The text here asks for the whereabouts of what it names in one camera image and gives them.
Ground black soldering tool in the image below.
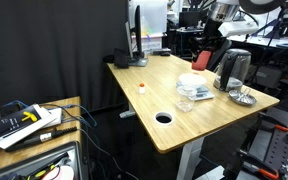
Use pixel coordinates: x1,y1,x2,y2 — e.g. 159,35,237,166
5,126,77,152

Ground black computer monitor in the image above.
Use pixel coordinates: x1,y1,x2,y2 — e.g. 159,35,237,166
125,5,148,67

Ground clear glass jar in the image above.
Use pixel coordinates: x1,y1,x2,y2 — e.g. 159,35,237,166
176,86,197,112

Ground white bowl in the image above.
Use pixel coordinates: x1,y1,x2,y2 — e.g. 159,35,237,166
179,73,207,88

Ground electric glass kettle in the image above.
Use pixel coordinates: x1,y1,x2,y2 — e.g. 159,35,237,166
213,48,251,92

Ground black curtain divider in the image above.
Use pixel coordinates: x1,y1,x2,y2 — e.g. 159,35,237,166
0,0,128,111

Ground black small box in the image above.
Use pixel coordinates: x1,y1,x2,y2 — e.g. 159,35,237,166
114,48,129,69

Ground blue cable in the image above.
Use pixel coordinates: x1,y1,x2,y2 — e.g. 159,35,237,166
0,99,98,128

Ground orange handled pliers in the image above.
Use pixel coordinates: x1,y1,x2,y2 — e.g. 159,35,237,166
237,150,279,180

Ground digital kitchen scale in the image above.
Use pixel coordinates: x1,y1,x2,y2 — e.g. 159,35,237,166
176,81,215,101

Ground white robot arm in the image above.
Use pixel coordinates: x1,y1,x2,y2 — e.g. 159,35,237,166
204,0,288,37

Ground small white orange-capped bottle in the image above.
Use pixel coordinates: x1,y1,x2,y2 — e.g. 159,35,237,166
139,83,145,94

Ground metal strainer dish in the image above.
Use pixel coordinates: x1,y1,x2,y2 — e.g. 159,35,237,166
229,88,257,106

